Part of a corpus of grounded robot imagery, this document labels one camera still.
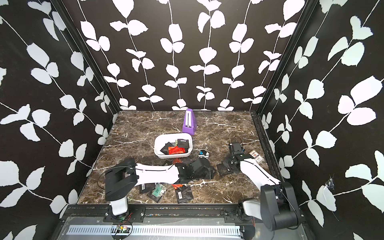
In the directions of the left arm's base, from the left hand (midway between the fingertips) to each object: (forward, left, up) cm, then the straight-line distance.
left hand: (216, 170), depth 80 cm
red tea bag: (+17, +23, -6) cm, 30 cm away
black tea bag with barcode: (+18, +31, -7) cm, 36 cm away
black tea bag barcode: (+22, +18, -6) cm, 29 cm away
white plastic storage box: (+26, +34, -7) cm, 43 cm away
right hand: (+8, -8, -5) cm, 12 cm away
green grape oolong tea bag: (-6, +32, -9) cm, 34 cm away
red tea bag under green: (-5, +23, -7) cm, 24 cm away
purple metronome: (+34, +14, -1) cm, 37 cm away
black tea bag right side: (+4, -6, -9) cm, 11 cm away
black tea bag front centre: (-9, +18, -8) cm, 22 cm away
